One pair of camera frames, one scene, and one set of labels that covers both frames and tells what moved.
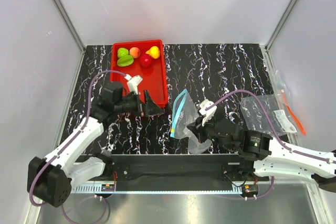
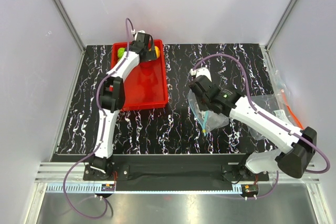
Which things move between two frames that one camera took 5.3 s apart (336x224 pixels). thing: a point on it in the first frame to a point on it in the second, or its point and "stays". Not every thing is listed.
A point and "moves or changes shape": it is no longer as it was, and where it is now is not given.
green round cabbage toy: x=122 y=51 stays
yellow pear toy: x=154 y=52 stays
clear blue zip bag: x=185 y=112 moves or changes shape
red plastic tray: x=143 y=63 stays
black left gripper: x=151 y=109 to x=150 y=55
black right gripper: x=197 y=128 to x=201 y=106
